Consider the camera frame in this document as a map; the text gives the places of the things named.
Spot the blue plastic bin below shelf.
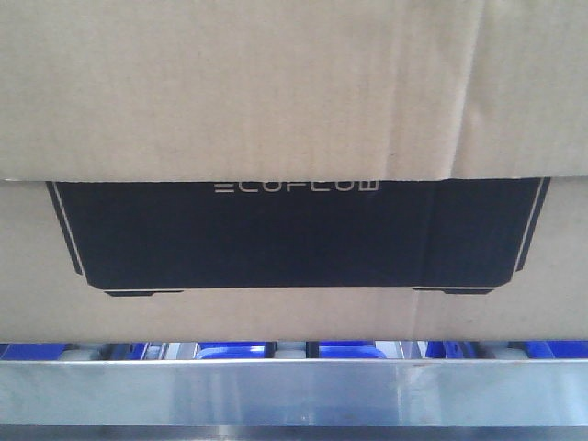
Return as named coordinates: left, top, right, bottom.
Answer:
left=194, top=341, right=386, bottom=360

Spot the brown EcoFlow cardboard box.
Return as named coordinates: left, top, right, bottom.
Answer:
left=1, top=1, right=587, bottom=343

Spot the metal shelf front rail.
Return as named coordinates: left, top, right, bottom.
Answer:
left=1, top=360, right=587, bottom=440

